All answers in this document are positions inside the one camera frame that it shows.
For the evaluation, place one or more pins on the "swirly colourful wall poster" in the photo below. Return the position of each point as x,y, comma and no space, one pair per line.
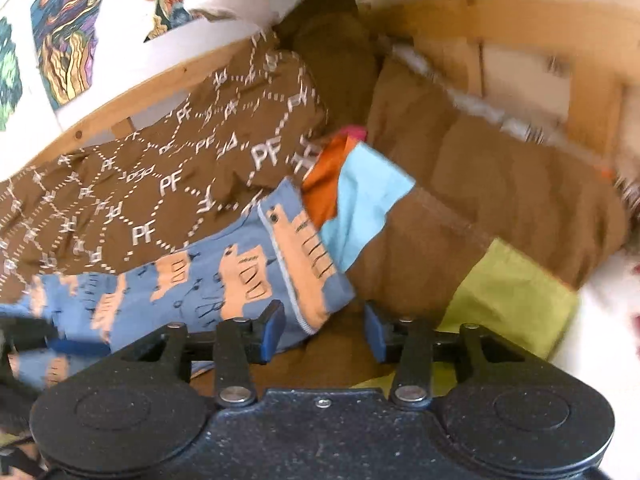
64,34

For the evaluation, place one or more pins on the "wooden bed frame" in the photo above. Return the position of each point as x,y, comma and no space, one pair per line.
599,43

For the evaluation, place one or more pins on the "brown PF pattern blanket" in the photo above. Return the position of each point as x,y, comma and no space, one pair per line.
268,116

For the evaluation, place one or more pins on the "blue truck print pants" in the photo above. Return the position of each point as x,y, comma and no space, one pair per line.
273,252

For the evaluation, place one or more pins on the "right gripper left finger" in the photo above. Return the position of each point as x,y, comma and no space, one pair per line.
164,357

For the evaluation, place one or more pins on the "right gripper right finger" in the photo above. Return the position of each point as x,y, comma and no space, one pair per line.
414,348

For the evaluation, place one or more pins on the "colourful striped bed sheet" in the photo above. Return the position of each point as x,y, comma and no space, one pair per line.
408,254

